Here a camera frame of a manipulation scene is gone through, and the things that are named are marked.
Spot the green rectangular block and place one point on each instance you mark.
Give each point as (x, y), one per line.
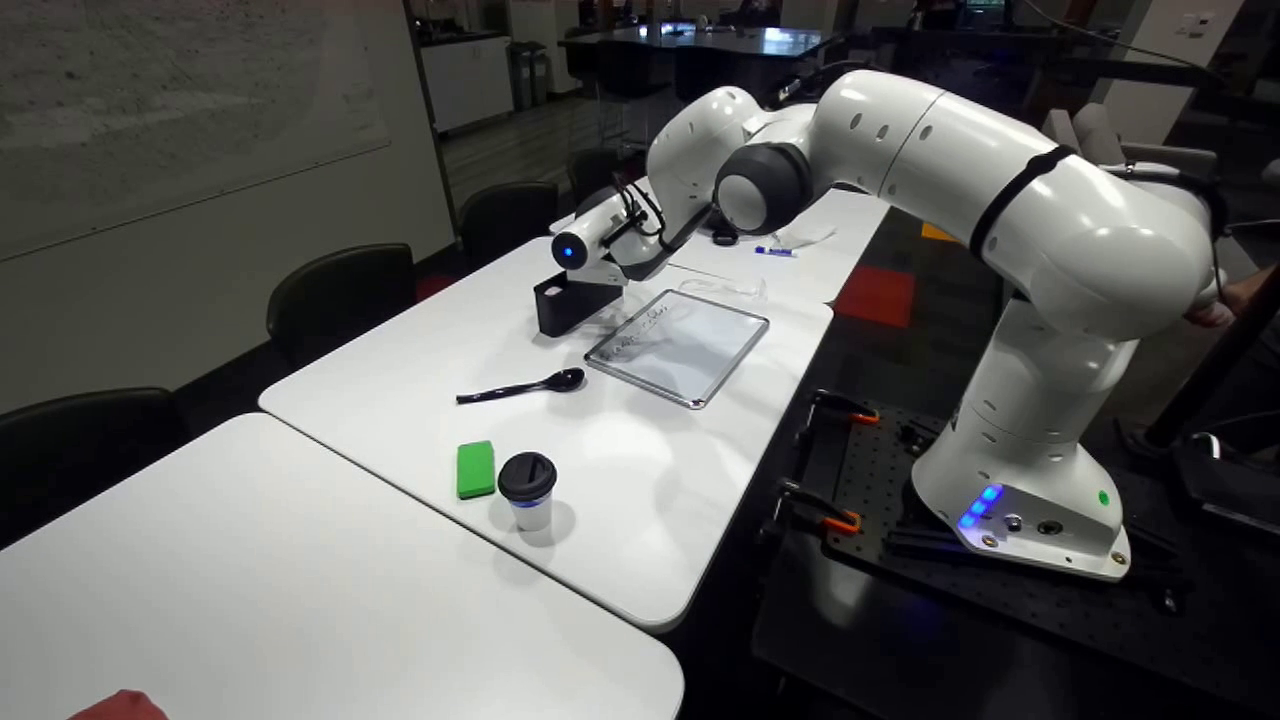
(474, 471)

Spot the black plastic spoon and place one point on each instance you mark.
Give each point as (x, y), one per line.
(559, 383)

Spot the red cloth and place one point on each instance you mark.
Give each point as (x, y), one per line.
(121, 705)

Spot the blue marker pen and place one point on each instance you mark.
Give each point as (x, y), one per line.
(769, 251)

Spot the small whiteboard with metal frame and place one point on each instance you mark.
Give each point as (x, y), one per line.
(679, 346)

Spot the black chair near wall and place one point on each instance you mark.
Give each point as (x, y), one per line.
(338, 298)

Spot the orange clamp on table edge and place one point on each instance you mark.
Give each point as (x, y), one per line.
(792, 502)

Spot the black plastic rack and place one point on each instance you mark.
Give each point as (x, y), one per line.
(565, 300)

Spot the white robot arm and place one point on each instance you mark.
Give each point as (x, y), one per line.
(1092, 261)

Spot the small jar with black lid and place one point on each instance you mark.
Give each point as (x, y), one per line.
(524, 483)

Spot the black chair front left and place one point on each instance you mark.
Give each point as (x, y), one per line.
(69, 449)

